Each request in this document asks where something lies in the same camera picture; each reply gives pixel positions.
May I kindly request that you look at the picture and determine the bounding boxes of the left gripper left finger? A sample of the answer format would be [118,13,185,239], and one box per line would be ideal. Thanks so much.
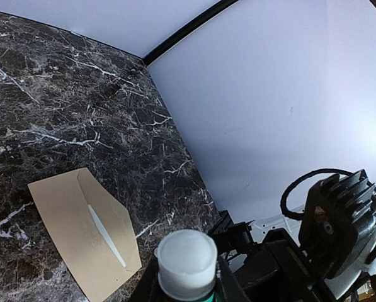
[134,255,161,302]

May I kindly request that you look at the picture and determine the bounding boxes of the small white-capped glue bottle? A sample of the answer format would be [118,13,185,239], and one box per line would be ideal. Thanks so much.
[155,229,218,301]

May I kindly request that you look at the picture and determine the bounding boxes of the brown kraft envelope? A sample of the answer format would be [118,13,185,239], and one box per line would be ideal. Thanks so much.
[28,168,142,301]

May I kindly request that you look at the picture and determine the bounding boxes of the right black corner post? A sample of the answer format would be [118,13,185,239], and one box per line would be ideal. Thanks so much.
[142,0,238,66]

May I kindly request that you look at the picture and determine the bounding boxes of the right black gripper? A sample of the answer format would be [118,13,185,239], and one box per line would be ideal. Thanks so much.
[234,228,333,301]

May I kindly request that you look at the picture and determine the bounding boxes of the white letter paper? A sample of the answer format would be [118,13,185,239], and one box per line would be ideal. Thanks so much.
[88,204,126,268]

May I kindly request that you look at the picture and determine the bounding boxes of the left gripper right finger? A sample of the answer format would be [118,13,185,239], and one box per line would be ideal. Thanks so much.
[215,256,251,302]

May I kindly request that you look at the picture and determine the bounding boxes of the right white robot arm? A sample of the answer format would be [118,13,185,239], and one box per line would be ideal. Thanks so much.
[208,211,336,301]

